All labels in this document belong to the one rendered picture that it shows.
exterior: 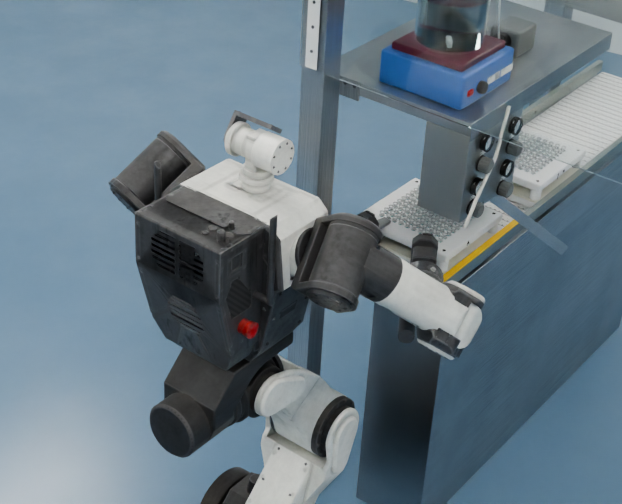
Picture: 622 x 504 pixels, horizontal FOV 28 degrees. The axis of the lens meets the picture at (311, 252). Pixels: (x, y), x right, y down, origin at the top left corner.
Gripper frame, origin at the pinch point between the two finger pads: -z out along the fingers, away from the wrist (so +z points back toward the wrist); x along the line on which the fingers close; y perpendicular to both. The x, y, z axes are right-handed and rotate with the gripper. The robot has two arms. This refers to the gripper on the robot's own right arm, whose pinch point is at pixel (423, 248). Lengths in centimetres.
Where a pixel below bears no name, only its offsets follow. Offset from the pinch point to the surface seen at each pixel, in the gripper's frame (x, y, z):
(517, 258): 15.0, 23.2, -21.8
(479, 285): 13.1, 13.7, -6.6
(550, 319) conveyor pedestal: 57, 39, -55
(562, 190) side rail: 5, 34, -38
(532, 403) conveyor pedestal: 86, 38, -54
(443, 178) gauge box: -23.1, 2.2, 8.5
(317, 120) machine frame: -29.0, -24.6, -1.3
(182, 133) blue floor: 93, -94, -210
